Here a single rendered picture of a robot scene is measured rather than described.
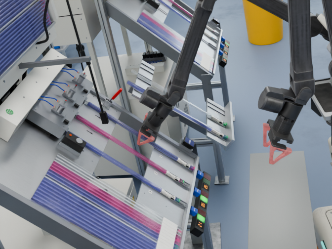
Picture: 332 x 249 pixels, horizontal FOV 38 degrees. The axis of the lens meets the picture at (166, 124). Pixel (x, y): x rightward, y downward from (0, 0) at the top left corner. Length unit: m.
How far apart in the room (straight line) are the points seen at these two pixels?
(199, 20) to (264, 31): 3.07
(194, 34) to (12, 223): 1.12
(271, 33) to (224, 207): 2.35
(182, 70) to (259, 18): 3.01
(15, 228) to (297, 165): 1.23
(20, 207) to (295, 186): 1.11
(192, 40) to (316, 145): 1.76
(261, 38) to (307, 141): 1.71
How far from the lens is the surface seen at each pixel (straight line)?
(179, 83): 1.80
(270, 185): 2.08
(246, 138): 3.46
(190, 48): 1.77
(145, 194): 1.76
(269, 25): 4.79
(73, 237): 1.51
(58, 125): 1.68
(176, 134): 2.26
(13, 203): 1.50
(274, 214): 1.95
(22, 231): 2.16
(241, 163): 3.22
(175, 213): 1.79
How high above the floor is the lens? 1.92
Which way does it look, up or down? 31 degrees down
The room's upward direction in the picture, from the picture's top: 12 degrees counter-clockwise
